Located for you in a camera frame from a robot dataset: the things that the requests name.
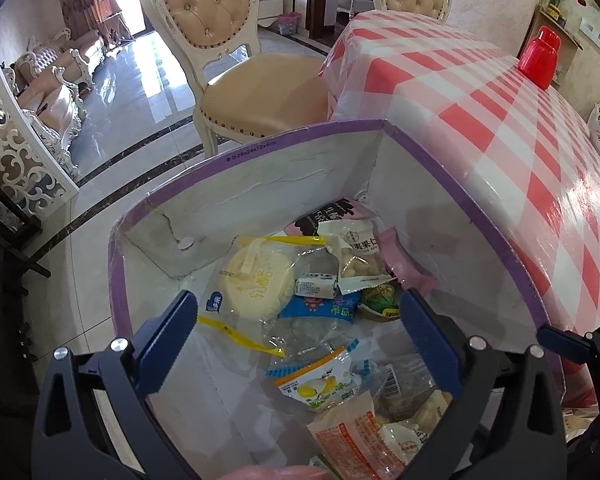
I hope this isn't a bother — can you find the wooden corner shelf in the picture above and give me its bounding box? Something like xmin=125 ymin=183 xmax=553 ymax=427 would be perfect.
xmin=527 ymin=5 xmax=583 ymax=86

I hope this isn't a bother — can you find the small blue white candy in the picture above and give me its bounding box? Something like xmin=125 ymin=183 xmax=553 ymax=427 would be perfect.
xmin=294 ymin=272 xmax=341 ymax=301

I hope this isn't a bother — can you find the dark furniture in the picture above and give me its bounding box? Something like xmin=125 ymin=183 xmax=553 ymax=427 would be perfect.
xmin=0 ymin=200 xmax=53 ymax=396

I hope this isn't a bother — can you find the round yellow cake packet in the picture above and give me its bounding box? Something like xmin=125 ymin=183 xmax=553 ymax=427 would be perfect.
xmin=197 ymin=234 xmax=331 ymax=358

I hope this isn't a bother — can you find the clear blue-edged snack packet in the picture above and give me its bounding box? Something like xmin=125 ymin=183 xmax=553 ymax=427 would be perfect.
xmin=267 ymin=292 xmax=366 ymax=361
xmin=352 ymin=342 xmax=438 ymax=413

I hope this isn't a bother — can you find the pink snack packet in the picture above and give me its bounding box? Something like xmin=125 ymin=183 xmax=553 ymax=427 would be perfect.
xmin=379 ymin=226 xmax=435 ymax=288

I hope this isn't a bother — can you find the small waste bin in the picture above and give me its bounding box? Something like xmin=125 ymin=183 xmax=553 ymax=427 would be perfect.
xmin=277 ymin=10 xmax=301 ymax=36

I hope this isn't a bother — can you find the orange snack packet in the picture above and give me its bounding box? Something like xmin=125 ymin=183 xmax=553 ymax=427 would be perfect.
xmin=307 ymin=392 xmax=408 ymax=480

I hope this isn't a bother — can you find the brown curtain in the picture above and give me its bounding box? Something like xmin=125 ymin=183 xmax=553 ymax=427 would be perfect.
xmin=55 ymin=0 xmax=146 ymax=48

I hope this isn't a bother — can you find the white wall control panel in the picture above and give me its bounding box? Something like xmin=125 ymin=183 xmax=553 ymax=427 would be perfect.
xmin=580 ymin=17 xmax=600 ymax=56

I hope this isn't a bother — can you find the person's left hand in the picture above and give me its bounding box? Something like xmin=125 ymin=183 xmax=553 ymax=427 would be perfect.
xmin=215 ymin=465 xmax=331 ymax=480

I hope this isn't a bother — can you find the cream ornate sofa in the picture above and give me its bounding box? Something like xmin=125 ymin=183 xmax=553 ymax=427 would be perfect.
xmin=15 ymin=25 xmax=108 ymax=96
xmin=2 ymin=67 xmax=88 ymax=178

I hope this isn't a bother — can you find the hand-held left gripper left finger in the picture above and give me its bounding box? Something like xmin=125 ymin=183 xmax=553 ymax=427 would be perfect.
xmin=31 ymin=289 xmax=200 ymax=480

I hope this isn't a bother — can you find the purple-edged white cardboard box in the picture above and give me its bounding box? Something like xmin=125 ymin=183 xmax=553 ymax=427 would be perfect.
xmin=107 ymin=119 xmax=567 ymax=480

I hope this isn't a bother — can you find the dark green snack packet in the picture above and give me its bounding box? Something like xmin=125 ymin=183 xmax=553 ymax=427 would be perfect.
xmin=357 ymin=282 xmax=405 ymax=322

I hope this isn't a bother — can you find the red thermos jug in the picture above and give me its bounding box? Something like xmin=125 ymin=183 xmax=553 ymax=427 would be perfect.
xmin=517 ymin=25 xmax=563 ymax=92

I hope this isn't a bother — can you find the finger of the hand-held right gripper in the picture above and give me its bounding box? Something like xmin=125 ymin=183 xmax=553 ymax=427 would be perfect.
xmin=536 ymin=317 xmax=600 ymax=392

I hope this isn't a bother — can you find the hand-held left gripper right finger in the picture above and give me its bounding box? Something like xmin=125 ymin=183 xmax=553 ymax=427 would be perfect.
xmin=400 ymin=289 xmax=567 ymax=480

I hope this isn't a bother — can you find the white lattice screen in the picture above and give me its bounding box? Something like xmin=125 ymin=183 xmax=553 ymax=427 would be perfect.
xmin=0 ymin=42 xmax=81 ymax=231

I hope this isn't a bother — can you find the red white checkered tablecloth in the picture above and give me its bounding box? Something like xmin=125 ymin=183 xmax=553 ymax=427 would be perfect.
xmin=319 ymin=9 xmax=600 ymax=406

